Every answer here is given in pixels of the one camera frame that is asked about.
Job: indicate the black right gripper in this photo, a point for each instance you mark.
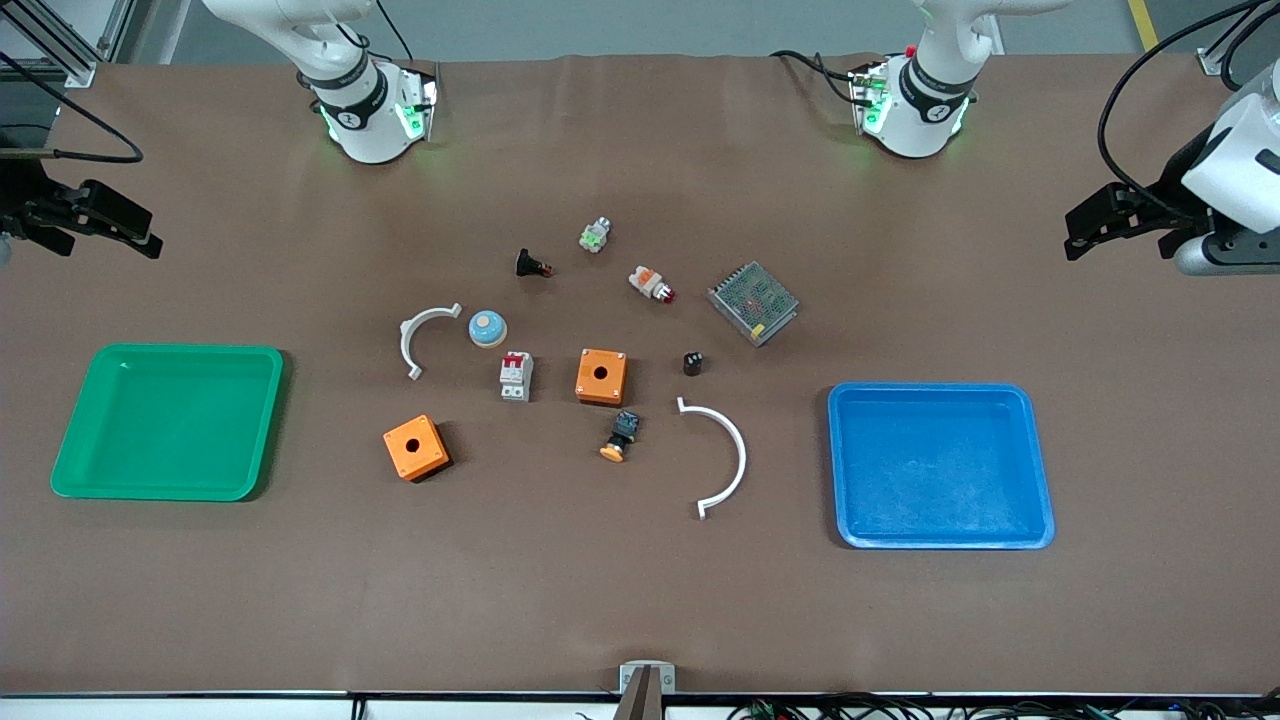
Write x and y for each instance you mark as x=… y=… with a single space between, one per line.
x=22 y=192

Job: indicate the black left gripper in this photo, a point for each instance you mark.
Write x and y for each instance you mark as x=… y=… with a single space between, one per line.
x=1172 y=190

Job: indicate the white circuit breaker red switch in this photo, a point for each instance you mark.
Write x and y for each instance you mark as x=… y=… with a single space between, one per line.
x=516 y=378

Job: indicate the small black knob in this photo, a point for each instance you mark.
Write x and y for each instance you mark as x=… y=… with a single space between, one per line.
x=692 y=363

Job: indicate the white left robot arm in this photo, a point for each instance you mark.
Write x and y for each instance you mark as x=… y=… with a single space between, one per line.
x=1245 y=160

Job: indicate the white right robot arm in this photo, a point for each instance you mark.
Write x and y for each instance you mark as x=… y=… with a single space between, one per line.
x=365 y=120

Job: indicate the green plastic tray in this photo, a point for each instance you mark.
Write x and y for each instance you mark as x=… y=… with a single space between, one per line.
x=165 y=425

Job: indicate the blue plastic tray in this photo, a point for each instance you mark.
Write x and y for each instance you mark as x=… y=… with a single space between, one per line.
x=940 y=470

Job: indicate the metal mesh power supply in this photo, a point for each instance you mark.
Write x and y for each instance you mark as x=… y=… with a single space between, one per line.
x=753 y=302

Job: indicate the plain orange button box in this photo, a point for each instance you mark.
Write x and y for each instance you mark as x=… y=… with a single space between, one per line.
x=415 y=448

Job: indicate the blue dome buzzer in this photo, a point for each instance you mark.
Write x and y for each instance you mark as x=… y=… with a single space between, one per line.
x=487 y=328

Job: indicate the red orange indicator light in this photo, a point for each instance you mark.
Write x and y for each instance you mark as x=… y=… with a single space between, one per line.
x=650 y=283

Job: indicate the green white push button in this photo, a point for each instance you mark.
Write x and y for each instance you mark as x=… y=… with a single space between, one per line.
x=595 y=236

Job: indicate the orange button box with screws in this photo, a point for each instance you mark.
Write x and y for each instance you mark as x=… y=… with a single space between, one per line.
x=602 y=377

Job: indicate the orange capped black push button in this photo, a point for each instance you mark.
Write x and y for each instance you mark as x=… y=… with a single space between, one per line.
x=620 y=438

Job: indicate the aluminium frame profile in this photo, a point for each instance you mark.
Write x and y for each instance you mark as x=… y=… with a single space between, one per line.
x=60 y=40

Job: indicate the aluminium corner bracket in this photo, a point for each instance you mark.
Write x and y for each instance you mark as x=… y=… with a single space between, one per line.
x=1212 y=60

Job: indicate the small white curved bracket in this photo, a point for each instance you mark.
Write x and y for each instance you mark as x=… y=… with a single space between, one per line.
x=410 y=335

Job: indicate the black red small switch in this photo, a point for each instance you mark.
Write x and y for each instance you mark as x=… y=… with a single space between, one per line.
x=528 y=264

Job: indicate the large white curved bracket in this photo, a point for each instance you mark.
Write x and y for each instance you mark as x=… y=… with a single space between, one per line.
x=738 y=455

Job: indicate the grey metal camera mount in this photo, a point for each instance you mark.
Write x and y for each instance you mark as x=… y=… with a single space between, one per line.
x=647 y=685

